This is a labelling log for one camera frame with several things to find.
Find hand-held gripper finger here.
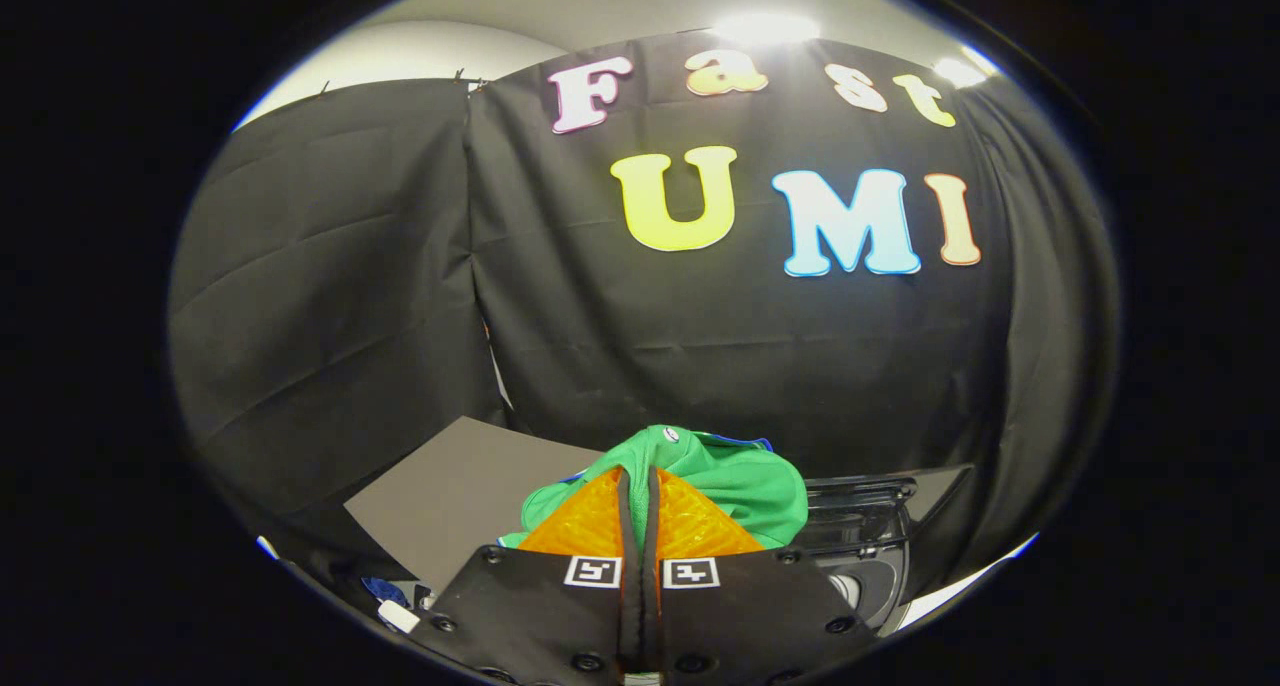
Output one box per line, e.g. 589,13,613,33
641,466,881,686
405,466,642,686

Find green polo shirt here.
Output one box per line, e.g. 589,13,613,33
497,424,809,552

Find dark grey cabinet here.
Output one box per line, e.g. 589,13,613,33
343,416,606,597

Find black backdrop cloth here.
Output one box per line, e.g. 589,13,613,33
168,28,1121,607

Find small blue white object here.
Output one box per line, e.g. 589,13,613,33
360,576,423,635

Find white sheet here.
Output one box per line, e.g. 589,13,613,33
895,534,1039,632

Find ceiling light panel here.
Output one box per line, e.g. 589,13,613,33
933,54,993,89
712,11,821,47

